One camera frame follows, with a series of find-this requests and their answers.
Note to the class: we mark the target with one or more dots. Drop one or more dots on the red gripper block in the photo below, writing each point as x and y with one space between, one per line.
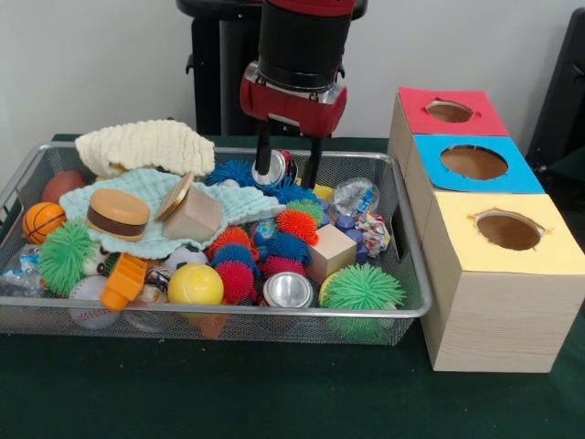
292 110

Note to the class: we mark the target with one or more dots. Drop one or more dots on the cream waffle cloth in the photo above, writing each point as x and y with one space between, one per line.
151 146

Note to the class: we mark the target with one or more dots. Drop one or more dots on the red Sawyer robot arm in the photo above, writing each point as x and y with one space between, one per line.
304 41

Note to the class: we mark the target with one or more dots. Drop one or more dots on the wooden box with three holes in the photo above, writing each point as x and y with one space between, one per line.
498 320

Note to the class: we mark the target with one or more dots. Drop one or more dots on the crushed red soda can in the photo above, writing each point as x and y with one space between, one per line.
282 165

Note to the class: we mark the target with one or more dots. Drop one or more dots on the plain wooden block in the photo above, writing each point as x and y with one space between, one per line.
195 216

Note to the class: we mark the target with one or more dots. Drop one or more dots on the large green spiky ball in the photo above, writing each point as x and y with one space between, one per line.
361 289

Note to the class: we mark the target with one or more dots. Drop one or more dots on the light teal waffle cloth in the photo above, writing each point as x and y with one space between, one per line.
137 183

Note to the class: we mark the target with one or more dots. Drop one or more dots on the yellow ball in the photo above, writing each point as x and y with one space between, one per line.
195 284

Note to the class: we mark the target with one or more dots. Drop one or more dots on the toy hamburger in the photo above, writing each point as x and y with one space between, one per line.
118 214

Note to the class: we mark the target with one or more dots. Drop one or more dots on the orange plastic toy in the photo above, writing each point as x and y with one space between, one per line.
123 282

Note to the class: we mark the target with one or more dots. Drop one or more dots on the small brown football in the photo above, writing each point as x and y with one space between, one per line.
64 186

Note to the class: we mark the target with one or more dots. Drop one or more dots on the dark green tablecloth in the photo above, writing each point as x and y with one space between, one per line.
274 388

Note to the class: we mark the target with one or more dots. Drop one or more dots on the small orange basketball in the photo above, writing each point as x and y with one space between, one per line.
43 223

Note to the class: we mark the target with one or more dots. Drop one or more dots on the black chair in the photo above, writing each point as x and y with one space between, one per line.
562 91

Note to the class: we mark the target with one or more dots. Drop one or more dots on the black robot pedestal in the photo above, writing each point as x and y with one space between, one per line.
215 82

